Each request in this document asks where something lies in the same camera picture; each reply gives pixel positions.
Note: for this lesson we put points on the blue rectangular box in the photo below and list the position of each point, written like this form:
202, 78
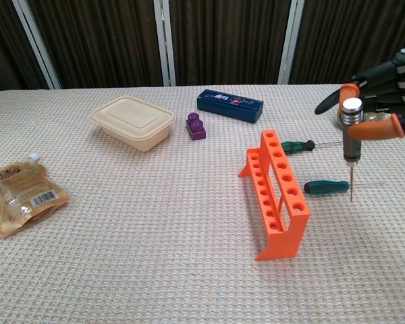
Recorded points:
227, 106

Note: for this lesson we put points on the orange test tube rack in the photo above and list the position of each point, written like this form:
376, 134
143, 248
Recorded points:
280, 209

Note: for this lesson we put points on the silver screwdriver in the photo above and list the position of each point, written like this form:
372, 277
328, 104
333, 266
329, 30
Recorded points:
352, 148

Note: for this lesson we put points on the beige woven tablecloth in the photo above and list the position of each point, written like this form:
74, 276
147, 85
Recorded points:
155, 253

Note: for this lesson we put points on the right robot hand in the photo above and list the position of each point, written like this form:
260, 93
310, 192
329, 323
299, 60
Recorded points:
388, 87

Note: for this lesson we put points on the white metal partition post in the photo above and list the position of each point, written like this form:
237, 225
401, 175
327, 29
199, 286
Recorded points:
37, 44
164, 44
292, 44

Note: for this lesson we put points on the purple toy block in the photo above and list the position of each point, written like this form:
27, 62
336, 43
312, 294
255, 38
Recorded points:
195, 128

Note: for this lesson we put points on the beige lidded lunch box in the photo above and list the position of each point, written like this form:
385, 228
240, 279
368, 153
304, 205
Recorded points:
131, 121

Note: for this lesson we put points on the green black striped screwdriver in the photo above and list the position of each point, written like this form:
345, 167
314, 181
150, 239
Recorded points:
297, 146

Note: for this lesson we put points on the brown sauce pouch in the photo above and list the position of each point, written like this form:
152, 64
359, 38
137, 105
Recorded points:
20, 195

